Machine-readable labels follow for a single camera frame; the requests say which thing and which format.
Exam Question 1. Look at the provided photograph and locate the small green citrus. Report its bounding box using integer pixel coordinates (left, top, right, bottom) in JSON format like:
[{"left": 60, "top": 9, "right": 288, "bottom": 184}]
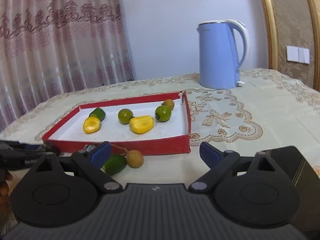
[
  {"left": 118, "top": 108, "right": 134, "bottom": 125},
  {"left": 155, "top": 105, "right": 172, "bottom": 123}
]

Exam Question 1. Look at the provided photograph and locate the red cardboard box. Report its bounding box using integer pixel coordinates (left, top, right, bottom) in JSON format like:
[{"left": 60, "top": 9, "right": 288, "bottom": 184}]
[{"left": 41, "top": 91, "right": 192, "bottom": 155}]

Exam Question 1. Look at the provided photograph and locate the green mango piece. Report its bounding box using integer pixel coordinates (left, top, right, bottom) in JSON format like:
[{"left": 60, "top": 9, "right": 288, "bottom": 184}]
[
  {"left": 101, "top": 154, "right": 127, "bottom": 175},
  {"left": 89, "top": 107, "right": 106, "bottom": 121}
]

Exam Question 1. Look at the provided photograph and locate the blue electric kettle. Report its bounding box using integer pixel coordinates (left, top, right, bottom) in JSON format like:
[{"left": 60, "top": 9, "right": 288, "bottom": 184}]
[{"left": 197, "top": 19, "right": 250, "bottom": 90}]

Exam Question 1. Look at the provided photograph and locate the small brown longan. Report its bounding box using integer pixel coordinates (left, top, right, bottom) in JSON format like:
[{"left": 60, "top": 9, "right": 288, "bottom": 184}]
[{"left": 162, "top": 99, "right": 175, "bottom": 111}]

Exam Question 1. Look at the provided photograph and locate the large brown longan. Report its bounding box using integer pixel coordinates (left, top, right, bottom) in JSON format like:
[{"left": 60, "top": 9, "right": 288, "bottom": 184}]
[{"left": 126, "top": 150, "right": 144, "bottom": 168}]

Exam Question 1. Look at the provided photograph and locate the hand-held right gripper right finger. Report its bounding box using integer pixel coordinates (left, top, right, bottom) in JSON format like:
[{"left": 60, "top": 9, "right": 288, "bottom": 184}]
[{"left": 188, "top": 141, "right": 292, "bottom": 193}]

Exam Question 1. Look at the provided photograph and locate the gold framed wall panel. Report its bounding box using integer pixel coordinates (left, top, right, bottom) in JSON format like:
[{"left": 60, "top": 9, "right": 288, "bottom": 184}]
[{"left": 255, "top": 0, "right": 320, "bottom": 90}]

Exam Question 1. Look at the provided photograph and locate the small yellow mango piece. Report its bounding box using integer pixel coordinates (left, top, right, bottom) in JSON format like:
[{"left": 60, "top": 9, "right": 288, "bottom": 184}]
[{"left": 83, "top": 117, "right": 101, "bottom": 134}]

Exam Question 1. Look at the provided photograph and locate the black smartphone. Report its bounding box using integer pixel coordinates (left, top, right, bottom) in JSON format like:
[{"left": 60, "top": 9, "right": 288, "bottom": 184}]
[{"left": 261, "top": 145, "right": 320, "bottom": 232}]

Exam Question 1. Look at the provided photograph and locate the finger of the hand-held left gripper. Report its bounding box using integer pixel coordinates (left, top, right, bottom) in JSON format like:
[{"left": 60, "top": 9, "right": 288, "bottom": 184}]
[
  {"left": 59, "top": 144, "right": 97, "bottom": 173},
  {"left": 43, "top": 141, "right": 61, "bottom": 157}
]

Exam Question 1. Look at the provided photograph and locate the pink patterned curtain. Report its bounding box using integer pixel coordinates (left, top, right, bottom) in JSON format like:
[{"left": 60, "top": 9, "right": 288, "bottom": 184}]
[{"left": 0, "top": 0, "right": 135, "bottom": 133}]

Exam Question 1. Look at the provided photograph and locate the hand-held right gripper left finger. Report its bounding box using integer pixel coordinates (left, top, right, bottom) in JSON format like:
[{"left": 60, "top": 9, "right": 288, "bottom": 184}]
[{"left": 21, "top": 141, "right": 123, "bottom": 193}]

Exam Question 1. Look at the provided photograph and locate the large yellow mango piece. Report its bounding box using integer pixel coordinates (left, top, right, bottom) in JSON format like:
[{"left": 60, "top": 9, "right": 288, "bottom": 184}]
[{"left": 129, "top": 115, "right": 154, "bottom": 134}]

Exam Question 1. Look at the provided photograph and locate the white light switch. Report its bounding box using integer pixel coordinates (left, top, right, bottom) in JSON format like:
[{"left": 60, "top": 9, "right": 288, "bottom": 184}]
[{"left": 286, "top": 45, "right": 310, "bottom": 64}]

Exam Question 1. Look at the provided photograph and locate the person's left hand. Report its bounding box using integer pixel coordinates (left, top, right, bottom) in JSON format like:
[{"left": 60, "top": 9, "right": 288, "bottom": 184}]
[{"left": 0, "top": 170, "right": 13, "bottom": 198}]

